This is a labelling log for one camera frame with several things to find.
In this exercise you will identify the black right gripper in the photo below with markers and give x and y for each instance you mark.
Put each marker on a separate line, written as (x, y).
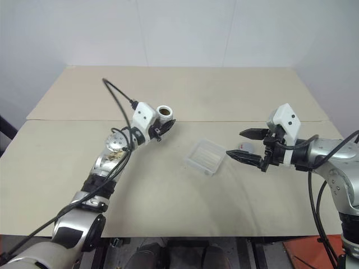
(275, 152)

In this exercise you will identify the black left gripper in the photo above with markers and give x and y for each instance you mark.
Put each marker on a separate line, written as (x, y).
(156, 131)

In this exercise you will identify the silver can with red label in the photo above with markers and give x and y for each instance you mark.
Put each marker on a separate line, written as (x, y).
(164, 112)

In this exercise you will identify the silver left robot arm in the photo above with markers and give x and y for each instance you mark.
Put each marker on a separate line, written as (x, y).
(73, 227)

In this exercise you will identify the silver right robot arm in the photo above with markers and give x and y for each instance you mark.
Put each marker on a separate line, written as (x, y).
(333, 159)

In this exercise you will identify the clear plastic tray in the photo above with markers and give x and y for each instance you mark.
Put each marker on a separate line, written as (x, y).
(204, 155)

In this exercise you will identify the orange floor mat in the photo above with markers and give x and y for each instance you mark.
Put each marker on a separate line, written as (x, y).
(308, 252)

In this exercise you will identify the dark rounded shape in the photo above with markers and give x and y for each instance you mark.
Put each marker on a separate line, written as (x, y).
(147, 256)

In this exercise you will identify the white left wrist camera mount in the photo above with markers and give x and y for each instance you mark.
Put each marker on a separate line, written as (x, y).
(143, 113)

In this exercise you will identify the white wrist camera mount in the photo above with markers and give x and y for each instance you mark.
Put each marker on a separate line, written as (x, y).
(287, 116)
(143, 113)

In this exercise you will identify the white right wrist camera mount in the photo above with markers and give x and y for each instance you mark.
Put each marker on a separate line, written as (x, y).
(287, 116)

